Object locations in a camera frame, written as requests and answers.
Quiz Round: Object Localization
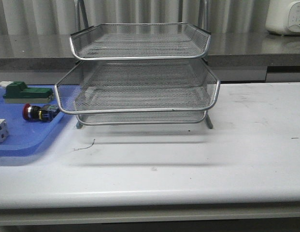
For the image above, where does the silver mesh tray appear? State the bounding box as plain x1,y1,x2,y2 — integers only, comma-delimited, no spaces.
69,22,211,60
54,58,220,115
76,111,208,126

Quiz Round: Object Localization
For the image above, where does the red emergency stop button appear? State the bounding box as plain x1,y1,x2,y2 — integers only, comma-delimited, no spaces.
22,103,60,122

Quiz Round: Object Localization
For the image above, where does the blue plastic tray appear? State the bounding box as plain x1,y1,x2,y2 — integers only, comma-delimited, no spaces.
0,87,76,157

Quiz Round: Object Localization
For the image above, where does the green terminal block component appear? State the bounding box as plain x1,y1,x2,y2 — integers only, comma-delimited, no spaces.
0,81,54,103

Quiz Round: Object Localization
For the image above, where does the grey steel counter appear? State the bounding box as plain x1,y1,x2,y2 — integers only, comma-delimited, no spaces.
0,32,300,85

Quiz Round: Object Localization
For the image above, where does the white grey cube connector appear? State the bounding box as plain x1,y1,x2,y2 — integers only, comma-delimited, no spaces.
0,119,9,144

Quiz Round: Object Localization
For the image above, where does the white kitchen appliance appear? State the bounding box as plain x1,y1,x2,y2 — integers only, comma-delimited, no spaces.
265,0,300,36

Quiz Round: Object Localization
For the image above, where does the silver metal rack frame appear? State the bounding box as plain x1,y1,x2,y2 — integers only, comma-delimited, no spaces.
74,0,214,130

